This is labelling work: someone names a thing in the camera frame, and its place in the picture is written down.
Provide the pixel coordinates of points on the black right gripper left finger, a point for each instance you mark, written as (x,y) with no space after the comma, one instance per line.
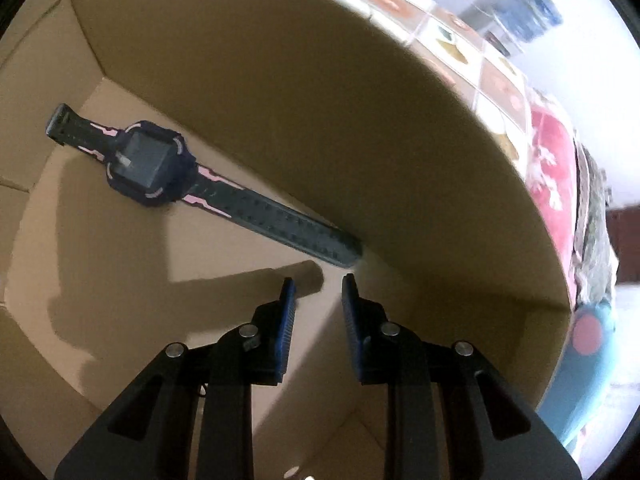
(188,414)

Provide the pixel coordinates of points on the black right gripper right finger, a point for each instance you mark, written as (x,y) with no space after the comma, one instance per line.
(449,412)

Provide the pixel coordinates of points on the black pink smartwatch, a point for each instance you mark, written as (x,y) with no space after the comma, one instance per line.
(154,167)

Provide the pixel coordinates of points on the blue plush toy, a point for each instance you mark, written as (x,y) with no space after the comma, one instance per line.
(583,373)

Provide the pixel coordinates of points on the white green fluffy blanket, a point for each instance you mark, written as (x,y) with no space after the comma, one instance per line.
(595,264)

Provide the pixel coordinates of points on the red floral blanket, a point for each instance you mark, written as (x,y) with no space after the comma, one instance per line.
(551,180)

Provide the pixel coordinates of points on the patterned table mat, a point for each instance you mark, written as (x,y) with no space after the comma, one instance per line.
(469,66)

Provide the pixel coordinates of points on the brown cardboard box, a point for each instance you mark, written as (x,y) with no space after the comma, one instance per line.
(306,103)

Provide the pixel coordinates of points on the blue water jug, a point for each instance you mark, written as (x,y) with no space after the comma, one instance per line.
(525,20)

